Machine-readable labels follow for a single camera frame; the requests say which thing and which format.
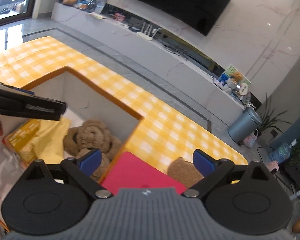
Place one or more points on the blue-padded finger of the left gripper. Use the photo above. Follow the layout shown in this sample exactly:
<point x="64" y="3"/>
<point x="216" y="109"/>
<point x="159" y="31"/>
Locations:
<point x="11" y="89"/>

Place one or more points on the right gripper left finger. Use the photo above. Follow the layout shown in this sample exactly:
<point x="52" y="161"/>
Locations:
<point x="78" y="174"/>

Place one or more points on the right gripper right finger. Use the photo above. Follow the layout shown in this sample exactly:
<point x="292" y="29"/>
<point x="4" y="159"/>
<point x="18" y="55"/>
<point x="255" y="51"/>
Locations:
<point x="214" y="173"/>

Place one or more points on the bear-shaped brown sponge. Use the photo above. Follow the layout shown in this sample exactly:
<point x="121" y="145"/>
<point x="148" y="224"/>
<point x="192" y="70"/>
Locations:
<point x="184" y="172"/>

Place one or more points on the brown plush knot toy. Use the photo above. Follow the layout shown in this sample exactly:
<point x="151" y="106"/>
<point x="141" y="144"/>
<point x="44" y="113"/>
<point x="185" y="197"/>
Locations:
<point x="90" y="135"/>

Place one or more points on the yellow cleaning cloth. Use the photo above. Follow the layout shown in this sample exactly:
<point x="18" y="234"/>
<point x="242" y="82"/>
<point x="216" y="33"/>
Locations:
<point x="48" y="142"/>

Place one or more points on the snack packet orange foil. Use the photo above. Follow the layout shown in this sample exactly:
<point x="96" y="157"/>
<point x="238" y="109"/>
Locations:
<point x="19" y="141"/>

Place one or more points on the red box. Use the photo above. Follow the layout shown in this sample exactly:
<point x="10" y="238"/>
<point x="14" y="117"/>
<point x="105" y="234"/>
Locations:
<point x="131" y="172"/>

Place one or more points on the pink woven basket bag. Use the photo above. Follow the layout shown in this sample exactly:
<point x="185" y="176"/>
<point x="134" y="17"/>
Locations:
<point x="251" y="139"/>

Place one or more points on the pink space heater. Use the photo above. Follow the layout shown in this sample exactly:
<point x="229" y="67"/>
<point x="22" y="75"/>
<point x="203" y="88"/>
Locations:
<point x="273" y="167"/>

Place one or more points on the blue-grey trash bin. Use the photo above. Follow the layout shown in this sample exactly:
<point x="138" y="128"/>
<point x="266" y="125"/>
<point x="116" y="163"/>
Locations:
<point x="247" y="122"/>

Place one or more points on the yellow checkered tablecloth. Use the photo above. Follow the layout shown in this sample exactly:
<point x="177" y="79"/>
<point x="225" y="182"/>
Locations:
<point x="163" y="134"/>

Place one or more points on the water bottle with pump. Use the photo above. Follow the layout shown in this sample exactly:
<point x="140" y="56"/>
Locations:
<point x="282" y="153"/>

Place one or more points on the white marble tv console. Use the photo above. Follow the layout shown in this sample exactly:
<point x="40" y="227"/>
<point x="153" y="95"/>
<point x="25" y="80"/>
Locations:
<point x="181" y="73"/>

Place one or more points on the tall snake plant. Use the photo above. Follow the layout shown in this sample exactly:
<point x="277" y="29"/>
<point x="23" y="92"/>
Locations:
<point x="270" y="119"/>

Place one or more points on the teddy bear on console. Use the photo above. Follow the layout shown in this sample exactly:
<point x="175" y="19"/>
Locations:
<point x="236" y="76"/>

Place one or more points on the green poster card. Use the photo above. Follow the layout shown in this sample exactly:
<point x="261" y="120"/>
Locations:
<point x="233" y="82"/>

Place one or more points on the brown bread-shaped ornament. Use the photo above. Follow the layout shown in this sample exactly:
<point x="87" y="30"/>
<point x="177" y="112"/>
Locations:
<point x="70" y="2"/>

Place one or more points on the small pink box on console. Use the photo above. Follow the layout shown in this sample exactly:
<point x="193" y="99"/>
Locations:
<point x="119" y="17"/>

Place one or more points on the white wifi router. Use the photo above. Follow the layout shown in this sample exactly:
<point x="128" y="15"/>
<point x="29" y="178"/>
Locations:
<point x="147" y="31"/>

